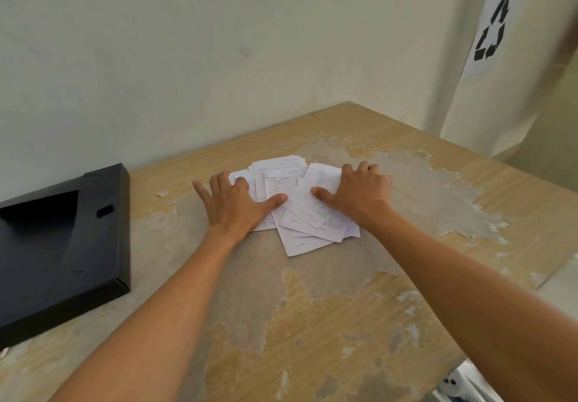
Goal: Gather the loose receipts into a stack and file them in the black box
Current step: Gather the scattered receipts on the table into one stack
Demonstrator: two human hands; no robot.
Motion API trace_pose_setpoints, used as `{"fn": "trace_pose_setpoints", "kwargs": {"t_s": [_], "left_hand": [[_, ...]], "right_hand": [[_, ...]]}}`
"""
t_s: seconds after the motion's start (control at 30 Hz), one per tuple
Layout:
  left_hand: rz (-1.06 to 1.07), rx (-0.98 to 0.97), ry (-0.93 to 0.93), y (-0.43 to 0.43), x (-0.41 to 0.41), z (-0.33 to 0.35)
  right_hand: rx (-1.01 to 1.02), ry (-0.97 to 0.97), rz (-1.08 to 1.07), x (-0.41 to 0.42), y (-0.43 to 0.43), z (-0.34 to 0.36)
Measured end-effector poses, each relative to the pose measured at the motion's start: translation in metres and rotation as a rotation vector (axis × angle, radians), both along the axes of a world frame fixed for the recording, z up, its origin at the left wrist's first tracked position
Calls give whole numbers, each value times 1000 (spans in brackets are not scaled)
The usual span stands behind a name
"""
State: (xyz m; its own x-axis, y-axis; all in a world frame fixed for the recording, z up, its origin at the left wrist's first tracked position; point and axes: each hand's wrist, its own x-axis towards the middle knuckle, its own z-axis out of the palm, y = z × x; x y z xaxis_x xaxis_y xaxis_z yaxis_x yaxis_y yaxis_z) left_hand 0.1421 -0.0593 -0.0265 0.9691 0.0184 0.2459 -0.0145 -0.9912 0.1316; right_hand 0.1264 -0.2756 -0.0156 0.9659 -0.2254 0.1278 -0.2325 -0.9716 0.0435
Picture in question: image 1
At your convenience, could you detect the person's right hand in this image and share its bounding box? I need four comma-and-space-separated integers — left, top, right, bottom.
311, 161, 396, 235

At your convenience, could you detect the black plastic file box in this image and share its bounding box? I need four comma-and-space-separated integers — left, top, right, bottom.
0, 163, 132, 351

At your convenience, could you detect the recycling symbol paper label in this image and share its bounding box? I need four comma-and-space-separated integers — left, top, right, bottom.
458, 0, 527, 85

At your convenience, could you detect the person's left forearm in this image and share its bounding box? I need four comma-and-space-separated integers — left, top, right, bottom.
49, 228, 254, 402

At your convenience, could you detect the pile of white paper slips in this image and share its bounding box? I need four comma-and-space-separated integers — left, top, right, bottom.
228, 155, 361, 258

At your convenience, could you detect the person's left hand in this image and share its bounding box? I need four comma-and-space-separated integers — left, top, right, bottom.
192, 171, 289, 247

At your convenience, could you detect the person's right forearm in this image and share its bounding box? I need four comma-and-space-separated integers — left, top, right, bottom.
360, 210, 578, 402

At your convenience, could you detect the white power strip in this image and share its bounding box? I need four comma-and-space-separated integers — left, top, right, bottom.
431, 360, 502, 402

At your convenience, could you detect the white recycling bin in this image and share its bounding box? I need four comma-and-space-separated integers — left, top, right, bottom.
440, 0, 578, 159

